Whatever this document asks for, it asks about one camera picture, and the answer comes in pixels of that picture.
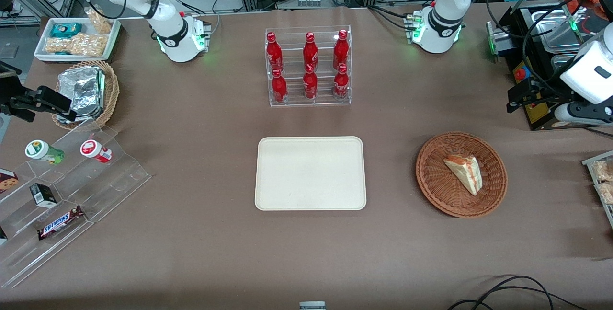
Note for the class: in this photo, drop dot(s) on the steel food pan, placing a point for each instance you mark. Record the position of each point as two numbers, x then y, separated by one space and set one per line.
558 29

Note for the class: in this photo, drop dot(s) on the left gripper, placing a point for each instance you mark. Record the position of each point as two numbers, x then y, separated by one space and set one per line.
543 90

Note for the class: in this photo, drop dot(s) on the small black box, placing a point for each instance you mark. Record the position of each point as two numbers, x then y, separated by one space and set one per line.
43 195

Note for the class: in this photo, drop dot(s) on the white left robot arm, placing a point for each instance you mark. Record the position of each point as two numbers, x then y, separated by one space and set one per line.
443 10

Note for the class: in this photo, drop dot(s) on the cookie box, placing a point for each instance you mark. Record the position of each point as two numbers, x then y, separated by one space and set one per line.
7 180

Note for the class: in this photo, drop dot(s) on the red cola bottle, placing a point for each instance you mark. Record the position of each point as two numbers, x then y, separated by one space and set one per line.
341 51
279 87
310 53
274 53
310 85
341 84

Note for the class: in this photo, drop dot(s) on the silver foil container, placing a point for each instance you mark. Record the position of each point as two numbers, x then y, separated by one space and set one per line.
82 92

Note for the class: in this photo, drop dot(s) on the clear acrylic stepped stand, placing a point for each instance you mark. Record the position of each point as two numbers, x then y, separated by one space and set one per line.
110 180

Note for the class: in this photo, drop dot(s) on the Snickers chocolate bar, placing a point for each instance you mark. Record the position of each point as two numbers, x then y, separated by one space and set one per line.
61 223

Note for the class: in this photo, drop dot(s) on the green lid cup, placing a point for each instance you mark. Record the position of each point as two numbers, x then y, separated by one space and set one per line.
42 151

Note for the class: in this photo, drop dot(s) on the red lid cup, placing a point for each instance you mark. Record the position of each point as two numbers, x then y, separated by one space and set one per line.
95 150

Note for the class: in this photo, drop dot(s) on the teal snack packet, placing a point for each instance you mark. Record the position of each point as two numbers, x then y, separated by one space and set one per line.
66 29

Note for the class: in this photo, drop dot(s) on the triangle sandwich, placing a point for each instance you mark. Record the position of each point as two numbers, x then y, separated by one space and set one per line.
465 173

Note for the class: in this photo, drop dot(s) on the red emergency stop button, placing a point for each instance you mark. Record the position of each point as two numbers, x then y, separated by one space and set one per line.
520 73

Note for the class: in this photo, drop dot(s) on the clear bag of nuts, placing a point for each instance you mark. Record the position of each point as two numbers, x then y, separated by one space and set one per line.
76 45
99 20

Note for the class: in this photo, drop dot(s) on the grey device with green light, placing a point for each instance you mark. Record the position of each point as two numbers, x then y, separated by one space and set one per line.
497 40

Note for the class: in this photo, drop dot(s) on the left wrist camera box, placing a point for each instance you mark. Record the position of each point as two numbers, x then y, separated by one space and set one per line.
524 90

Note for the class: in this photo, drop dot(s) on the cream rectangular serving tray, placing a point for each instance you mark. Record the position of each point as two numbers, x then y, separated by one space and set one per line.
310 173

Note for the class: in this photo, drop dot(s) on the light wicker basket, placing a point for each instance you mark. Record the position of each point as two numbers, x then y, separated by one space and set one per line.
111 92

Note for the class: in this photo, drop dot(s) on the clear acrylic bottle rack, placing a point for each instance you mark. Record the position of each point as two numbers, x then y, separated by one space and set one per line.
309 99

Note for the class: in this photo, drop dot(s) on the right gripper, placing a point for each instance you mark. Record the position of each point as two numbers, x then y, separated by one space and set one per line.
10 90

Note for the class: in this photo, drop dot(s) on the clear packed snack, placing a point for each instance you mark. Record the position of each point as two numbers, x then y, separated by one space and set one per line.
604 170
607 193

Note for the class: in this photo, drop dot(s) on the white rectangular snack tray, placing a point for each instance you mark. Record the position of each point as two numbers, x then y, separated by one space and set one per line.
112 37

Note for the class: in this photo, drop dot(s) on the round brown wicker basket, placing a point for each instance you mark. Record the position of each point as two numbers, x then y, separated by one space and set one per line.
436 180

